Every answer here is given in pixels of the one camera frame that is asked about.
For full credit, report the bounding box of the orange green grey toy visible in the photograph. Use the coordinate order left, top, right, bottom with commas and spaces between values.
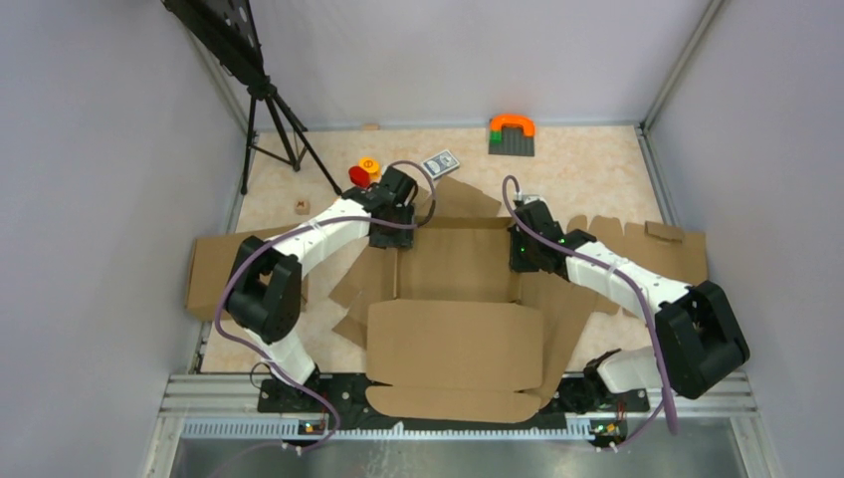
488, 114, 536, 157

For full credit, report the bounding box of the folded brown cardboard box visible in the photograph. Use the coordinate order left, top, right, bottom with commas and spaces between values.
185, 225, 295, 323

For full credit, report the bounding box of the flat cardboard blank at right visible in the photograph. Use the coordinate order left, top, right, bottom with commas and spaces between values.
566, 215, 709, 285

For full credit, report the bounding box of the small red toy piece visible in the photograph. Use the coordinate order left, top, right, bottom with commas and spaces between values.
348, 156, 381, 188

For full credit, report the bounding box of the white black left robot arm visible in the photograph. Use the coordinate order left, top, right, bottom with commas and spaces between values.
214, 164, 419, 412

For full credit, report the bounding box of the large cardboard box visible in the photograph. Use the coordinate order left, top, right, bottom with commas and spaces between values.
327, 216, 598, 425

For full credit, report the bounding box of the flat cardboard blank underneath left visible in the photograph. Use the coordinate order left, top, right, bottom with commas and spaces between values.
433, 176, 502, 218

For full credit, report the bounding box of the small wooden letter cube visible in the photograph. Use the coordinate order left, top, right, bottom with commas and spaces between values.
294, 199, 311, 215

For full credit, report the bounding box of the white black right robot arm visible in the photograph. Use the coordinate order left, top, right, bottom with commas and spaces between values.
509, 195, 750, 410

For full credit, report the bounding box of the black tripod stand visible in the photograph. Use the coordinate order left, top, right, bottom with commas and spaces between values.
163, 0, 341, 195

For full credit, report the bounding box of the aluminium frame rail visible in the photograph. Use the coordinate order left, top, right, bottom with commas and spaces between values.
147, 372, 783, 477

